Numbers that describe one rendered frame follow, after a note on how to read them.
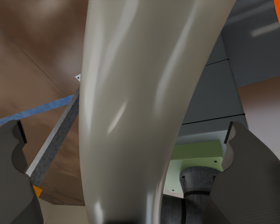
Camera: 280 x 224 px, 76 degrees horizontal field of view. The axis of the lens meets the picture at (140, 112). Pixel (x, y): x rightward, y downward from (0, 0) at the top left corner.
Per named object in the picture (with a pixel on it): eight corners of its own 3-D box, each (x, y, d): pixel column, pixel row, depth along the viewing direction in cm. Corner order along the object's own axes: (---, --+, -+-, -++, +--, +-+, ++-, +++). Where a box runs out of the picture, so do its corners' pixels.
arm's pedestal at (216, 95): (236, 75, 141) (269, 183, 85) (174, 91, 163) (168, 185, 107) (225, 12, 110) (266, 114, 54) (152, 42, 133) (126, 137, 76)
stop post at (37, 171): (75, 75, 170) (-6, 194, 98) (90, 68, 160) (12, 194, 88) (89, 90, 181) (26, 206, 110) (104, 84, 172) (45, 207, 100)
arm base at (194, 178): (231, 188, 76) (234, 213, 70) (187, 187, 85) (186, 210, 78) (222, 165, 66) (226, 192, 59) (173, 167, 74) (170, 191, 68)
